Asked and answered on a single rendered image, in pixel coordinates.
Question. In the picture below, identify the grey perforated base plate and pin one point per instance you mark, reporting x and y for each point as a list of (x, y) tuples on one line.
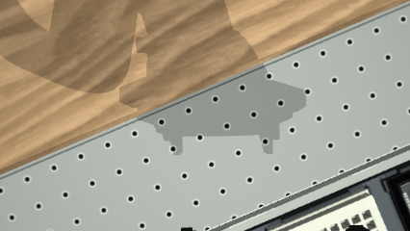
[(233, 147)]

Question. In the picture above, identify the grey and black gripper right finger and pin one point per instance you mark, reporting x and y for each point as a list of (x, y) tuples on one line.
[(356, 228)]

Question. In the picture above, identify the black well plate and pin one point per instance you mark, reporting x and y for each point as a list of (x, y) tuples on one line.
[(399, 190)]

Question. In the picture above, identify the white well plate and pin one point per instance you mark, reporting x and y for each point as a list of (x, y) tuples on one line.
[(341, 213)]

